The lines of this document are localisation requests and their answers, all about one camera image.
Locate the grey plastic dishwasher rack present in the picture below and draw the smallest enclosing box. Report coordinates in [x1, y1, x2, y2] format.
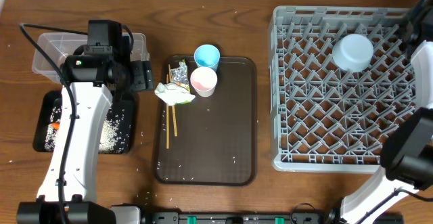
[268, 5, 432, 174]

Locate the light blue cup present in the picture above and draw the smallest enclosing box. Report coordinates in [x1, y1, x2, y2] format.
[193, 44, 221, 71]

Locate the silver foil wrapper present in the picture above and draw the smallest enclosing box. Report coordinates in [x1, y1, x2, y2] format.
[170, 60, 190, 91]

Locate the white rice pile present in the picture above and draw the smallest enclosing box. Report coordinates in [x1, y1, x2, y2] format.
[42, 99, 133, 154]

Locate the black waste tray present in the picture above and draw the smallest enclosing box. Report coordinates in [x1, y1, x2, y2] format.
[32, 91, 135, 154]

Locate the dark brown serving tray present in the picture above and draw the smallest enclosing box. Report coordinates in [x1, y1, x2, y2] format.
[153, 57, 257, 186]

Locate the light blue small bowl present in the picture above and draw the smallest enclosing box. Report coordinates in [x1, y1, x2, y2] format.
[332, 34, 373, 72]

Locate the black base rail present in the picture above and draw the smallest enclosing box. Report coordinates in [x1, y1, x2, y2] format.
[111, 203, 405, 224]

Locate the white napkin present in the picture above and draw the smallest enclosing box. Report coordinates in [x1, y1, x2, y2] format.
[154, 83, 196, 106]

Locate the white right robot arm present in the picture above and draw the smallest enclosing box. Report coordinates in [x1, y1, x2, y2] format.
[327, 0, 432, 223]

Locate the wooden chopstick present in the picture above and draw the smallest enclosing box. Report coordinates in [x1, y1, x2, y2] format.
[165, 74, 170, 150]
[168, 64, 177, 137]

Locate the orange carrot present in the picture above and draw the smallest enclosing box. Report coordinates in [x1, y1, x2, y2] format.
[51, 122, 60, 130]

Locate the clear plastic bin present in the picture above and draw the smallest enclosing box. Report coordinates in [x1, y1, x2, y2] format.
[32, 32, 150, 84]

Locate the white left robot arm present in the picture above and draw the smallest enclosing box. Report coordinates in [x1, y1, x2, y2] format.
[16, 20, 154, 223]

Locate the pink cup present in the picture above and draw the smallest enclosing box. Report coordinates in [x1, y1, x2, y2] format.
[190, 67, 218, 97]

